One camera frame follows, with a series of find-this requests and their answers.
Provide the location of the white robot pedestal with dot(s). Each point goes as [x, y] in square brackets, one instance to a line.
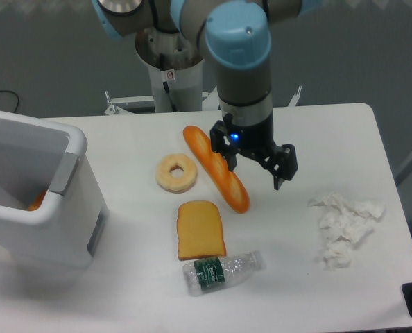
[175, 69]

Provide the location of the orange item inside trash can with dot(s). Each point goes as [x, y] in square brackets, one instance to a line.
[37, 202]

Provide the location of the yellow toast slice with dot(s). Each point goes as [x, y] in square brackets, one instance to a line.
[199, 230]

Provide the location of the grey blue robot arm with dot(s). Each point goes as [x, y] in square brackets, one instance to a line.
[234, 38]

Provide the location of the clear plastic bottle green label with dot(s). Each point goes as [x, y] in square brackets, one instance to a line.
[215, 273]

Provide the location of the pale glazed donut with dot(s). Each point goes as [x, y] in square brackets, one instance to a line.
[176, 172]

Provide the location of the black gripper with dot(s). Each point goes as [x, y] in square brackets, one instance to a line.
[255, 142]

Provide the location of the crumpled white tissue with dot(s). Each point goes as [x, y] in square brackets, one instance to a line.
[344, 225]

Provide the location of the orange baguette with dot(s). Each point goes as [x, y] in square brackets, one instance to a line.
[227, 182]

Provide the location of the white metal base frame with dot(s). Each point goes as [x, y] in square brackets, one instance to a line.
[145, 104]

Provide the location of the white trash can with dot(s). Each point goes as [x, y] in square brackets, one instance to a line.
[38, 155]

